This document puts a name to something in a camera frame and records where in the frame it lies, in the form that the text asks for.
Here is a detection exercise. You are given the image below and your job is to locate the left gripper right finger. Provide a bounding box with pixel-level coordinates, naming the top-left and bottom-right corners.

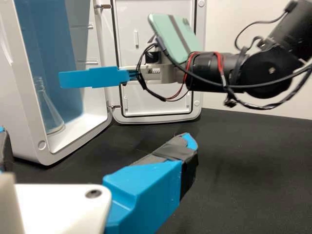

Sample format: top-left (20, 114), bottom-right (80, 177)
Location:
top-left (102, 133), bottom-right (199, 234)

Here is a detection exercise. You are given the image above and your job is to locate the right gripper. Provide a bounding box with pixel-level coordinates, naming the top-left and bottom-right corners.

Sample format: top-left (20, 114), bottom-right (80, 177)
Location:
top-left (58, 55), bottom-right (188, 89)

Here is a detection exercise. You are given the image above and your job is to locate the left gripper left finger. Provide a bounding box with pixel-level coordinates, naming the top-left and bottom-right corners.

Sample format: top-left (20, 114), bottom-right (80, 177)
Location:
top-left (0, 125), bottom-right (14, 174)

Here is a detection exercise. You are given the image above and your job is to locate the clear flask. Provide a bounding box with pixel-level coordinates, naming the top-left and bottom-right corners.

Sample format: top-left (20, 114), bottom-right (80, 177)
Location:
top-left (34, 76), bottom-right (66, 135)

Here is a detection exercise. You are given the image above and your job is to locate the white incubator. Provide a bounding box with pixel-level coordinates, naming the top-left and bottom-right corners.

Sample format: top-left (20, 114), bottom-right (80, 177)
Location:
top-left (0, 0), bottom-right (113, 167)

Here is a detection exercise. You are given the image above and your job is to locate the incubator door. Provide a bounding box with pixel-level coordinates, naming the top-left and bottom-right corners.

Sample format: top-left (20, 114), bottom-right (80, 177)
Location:
top-left (94, 0), bottom-right (207, 125)

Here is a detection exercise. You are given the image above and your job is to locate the right wrist camera phone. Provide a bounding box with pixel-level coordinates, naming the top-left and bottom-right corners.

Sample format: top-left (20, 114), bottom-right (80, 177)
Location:
top-left (145, 13), bottom-right (204, 65)

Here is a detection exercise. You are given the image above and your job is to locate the black cable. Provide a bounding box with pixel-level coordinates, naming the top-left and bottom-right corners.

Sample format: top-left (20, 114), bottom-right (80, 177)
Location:
top-left (223, 60), bottom-right (312, 111)
top-left (234, 4), bottom-right (297, 49)

